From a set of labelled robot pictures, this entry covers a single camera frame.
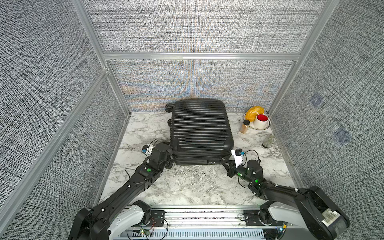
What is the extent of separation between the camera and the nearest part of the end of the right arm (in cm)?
66

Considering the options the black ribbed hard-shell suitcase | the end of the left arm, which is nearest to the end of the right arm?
the black ribbed hard-shell suitcase

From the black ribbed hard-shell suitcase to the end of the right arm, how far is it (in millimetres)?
87

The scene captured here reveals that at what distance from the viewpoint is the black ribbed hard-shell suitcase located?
78 centimetres

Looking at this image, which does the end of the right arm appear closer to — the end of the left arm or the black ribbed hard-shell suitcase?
the black ribbed hard-shell suitcase
